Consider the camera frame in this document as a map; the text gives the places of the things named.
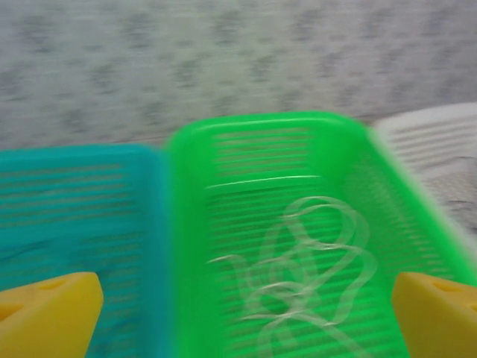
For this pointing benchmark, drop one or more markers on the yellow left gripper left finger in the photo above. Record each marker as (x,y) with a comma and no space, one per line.
(48,317)

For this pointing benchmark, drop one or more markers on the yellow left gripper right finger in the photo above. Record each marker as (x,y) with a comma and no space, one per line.
(439,320)

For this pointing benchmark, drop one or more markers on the teal plastic basket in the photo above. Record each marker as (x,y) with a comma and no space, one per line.
(74,209)

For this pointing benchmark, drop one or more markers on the green plastic basket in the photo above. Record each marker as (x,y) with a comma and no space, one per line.
(194,223)

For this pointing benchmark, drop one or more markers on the white plastic basket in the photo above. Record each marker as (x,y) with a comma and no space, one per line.
(439,127)

